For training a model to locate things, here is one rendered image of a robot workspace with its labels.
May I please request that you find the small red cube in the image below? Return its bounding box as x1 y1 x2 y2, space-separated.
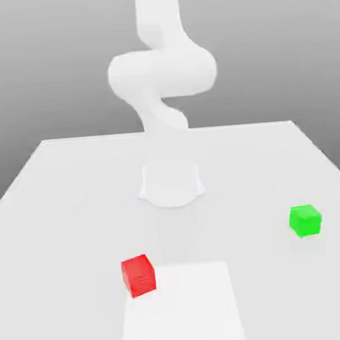
120 252 159 300

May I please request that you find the small green cube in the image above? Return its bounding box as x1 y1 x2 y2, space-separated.
287 203 324 240

